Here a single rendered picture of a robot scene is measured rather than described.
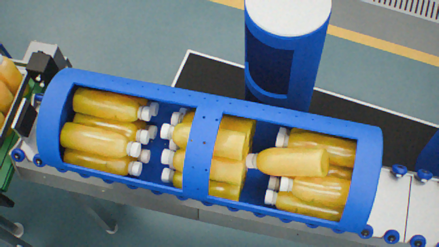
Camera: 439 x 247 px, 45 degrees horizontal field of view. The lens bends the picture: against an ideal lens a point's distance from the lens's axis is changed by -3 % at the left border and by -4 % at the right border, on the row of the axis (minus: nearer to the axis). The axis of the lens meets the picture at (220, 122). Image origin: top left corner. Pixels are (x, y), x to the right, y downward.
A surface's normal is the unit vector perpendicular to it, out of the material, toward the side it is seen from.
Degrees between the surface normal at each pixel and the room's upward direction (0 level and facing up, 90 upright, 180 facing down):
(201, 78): 0
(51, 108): 13
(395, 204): 0
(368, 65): 0
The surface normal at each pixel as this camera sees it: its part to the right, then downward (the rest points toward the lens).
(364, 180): -0.12, -0.07
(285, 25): -0.04, -0.42
